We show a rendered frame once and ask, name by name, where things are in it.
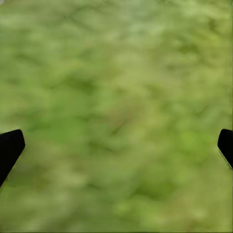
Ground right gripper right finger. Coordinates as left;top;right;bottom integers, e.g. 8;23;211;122
217;129;233;168

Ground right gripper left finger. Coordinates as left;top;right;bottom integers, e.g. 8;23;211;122
0;129;25;187

